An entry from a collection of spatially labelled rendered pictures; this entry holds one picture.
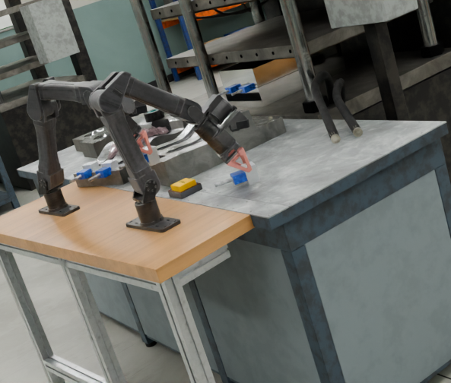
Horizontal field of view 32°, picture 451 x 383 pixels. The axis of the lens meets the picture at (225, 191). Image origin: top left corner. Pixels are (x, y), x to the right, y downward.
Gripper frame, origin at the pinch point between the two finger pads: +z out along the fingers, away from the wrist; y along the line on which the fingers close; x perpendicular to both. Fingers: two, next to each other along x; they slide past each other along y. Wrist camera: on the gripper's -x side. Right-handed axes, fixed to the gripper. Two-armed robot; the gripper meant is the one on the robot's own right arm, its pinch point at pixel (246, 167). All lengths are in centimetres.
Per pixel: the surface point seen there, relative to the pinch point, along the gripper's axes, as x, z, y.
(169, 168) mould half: 17.3, -11.1, 25.3
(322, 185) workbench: -10.4, 11.0, -25.5
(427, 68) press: -82, 55, 83
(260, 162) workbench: -4.3, 7.8, 17.5
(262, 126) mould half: -14.4, 6.9, 40.5
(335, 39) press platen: -62, 16, 78
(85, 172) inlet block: 41, -24, 61
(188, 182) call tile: 15.4, -7.2, 10.1
